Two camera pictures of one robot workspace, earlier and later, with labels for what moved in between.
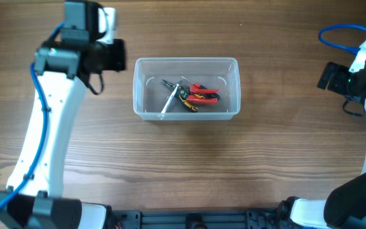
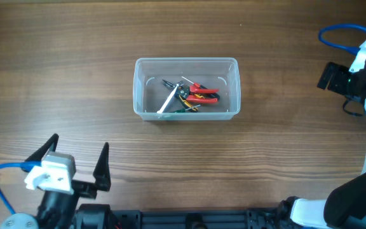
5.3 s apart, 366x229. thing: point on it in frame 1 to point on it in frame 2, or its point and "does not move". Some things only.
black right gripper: x=335 y=84 does not move
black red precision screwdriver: x=214 y=95 does not move
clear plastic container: x=150 y=95 does not move
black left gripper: x=119 y=62 to x=89 y=189
